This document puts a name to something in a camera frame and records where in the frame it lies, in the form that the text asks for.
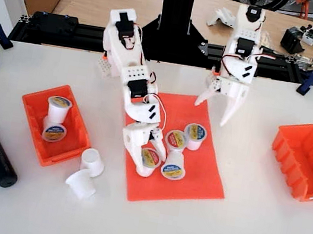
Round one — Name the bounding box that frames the black printed part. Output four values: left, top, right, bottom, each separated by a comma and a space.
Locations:
278, 27, 308, 57

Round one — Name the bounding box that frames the black aluminium frame post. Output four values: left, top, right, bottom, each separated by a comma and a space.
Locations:
140, 0, 216, 47

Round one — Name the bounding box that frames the orange metal post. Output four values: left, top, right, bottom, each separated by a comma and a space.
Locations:
299, 0, 312, 19

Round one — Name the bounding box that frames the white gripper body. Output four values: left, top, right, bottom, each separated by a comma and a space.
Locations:
120, 118, 165, 155
218, 76, 253, 102

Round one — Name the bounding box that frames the metal clamp tool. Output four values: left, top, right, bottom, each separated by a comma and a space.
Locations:
285, 52, 313, 73

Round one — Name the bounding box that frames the blue lid white coffee pod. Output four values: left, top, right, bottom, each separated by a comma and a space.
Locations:
181, 121, 209, 153
40, 116, 69, 145
43, 94, 74, 126
159, 148, 190, 182

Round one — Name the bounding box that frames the red lid white coffee pod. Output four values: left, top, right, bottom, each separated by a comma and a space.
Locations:
134, 146, 165, 181
77, 146, 108, 180
162, 128, 189, 154

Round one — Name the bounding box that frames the white gripper fixed finger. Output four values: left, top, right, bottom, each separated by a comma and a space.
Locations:
219, 93, 249, 130
122, 144, 149, 176

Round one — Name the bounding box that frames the wooden table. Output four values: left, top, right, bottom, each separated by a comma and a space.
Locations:
47, 0, 313, 89

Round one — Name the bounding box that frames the black handle screwdriver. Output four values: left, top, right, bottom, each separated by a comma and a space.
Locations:
259, 44, 283, 56

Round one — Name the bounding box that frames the orange foam mat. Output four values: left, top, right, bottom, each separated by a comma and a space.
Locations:
111, 85, 241, 217

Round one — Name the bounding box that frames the white printed robot part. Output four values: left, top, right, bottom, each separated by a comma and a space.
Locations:
205, 5, 238, 31

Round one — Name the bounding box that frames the white gripper moving finger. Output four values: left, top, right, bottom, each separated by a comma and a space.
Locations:
148, 139, 169, 165
193, 74, 223, 110

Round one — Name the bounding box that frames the orange plastic bin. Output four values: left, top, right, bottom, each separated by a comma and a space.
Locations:
10, 77, 103, 175

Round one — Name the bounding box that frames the clear bag of screws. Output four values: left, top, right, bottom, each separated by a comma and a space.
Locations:
257, 30, 275, 49

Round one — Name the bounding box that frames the black aluminium frame rail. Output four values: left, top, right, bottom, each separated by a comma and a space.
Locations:
7, 8, 308, 89

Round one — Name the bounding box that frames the black plastic mounting block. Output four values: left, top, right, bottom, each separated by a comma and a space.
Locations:
28, 9, 81, 39

